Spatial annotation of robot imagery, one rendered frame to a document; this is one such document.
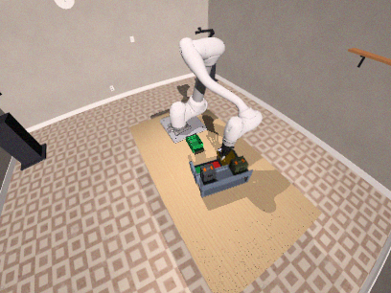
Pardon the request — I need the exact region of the yellow bin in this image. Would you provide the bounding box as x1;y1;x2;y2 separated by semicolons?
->
217;150;236;166

